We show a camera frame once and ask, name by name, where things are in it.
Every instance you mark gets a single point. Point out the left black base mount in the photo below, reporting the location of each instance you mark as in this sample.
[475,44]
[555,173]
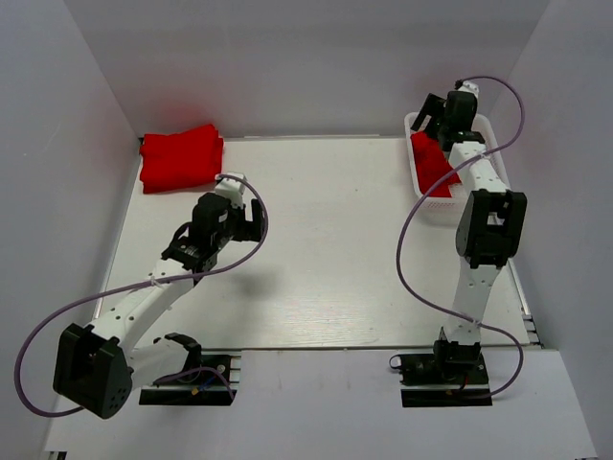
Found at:
[216,386]

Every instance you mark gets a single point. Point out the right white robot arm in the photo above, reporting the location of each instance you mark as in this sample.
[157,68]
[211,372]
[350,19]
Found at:
[487,236]

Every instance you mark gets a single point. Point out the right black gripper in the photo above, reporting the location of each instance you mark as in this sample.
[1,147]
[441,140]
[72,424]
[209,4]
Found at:
[434,106]

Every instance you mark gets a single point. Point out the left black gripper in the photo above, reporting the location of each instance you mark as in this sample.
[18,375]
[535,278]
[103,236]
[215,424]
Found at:
[254,230]

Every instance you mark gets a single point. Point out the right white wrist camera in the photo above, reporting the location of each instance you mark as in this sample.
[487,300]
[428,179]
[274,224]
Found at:
[468,86]

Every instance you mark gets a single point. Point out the folded red t shirt stack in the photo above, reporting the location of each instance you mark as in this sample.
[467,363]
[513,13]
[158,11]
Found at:
[181,160]

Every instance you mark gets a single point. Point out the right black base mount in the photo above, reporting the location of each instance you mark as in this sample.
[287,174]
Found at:
[425,384]

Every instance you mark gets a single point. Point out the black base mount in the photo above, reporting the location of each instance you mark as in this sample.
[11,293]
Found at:
[216,386]
[425,384]

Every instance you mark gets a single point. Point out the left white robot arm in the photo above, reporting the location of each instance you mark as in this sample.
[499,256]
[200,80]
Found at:
[99,364]

